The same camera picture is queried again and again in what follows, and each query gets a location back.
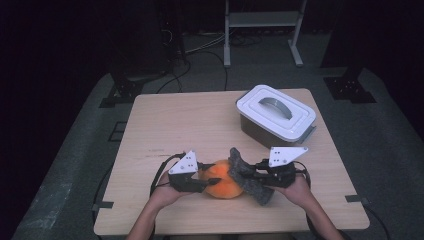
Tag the black tape strip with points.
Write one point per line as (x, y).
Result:
(105, 204)
(355, 198)

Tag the person's right hand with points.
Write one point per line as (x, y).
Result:
(300, 193)

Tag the grey felt cloth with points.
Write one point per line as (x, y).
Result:
(258, 195)

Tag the black tripod stand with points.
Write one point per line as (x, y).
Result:
(173, 33)

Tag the orange plush toy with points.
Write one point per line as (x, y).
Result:
(223, 188)

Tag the person's left hand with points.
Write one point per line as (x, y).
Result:
(163, 193)

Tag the white metal stand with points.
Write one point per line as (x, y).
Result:
(263, 19)

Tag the black stand base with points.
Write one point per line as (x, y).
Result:
(125, 90)
(348, 88)

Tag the translucent brown storage box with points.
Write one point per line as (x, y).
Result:
(263, 135)

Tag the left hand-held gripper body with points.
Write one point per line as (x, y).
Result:
(183, 166)

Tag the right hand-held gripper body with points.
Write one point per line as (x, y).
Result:
(280, 176)

